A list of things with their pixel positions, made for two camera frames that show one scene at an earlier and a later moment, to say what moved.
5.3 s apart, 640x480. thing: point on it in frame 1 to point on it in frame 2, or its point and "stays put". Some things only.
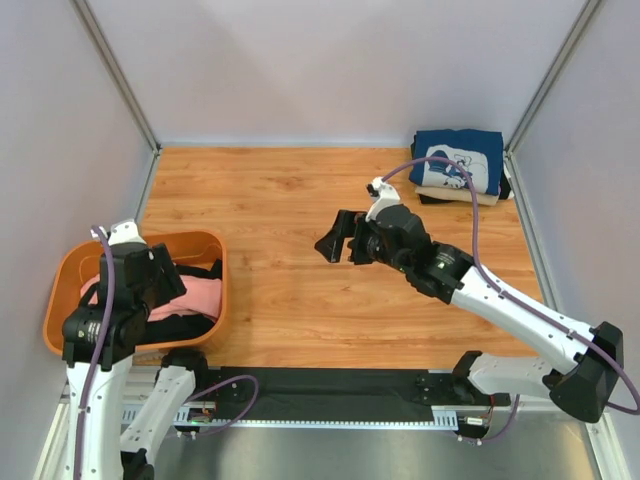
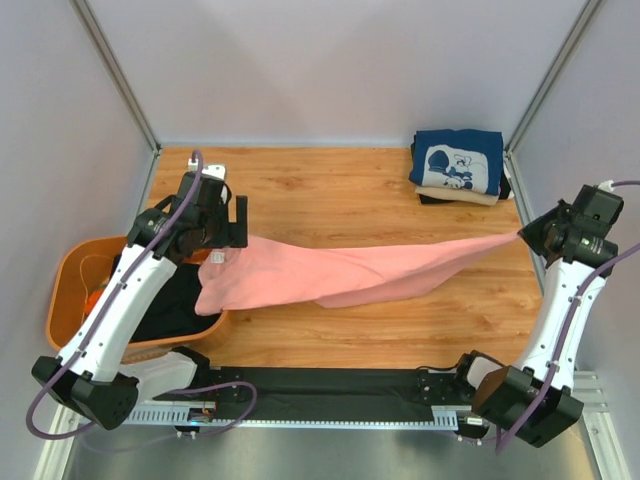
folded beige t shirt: x=462 y=195 stays put
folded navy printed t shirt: x=481 y=151 stays put
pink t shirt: x=203 y=296 to x=268 y=272
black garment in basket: x=172 y=327 stays put
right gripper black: x=346 y=225 to x=529 y=232
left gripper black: x=171 y=284 to x=233 y=234
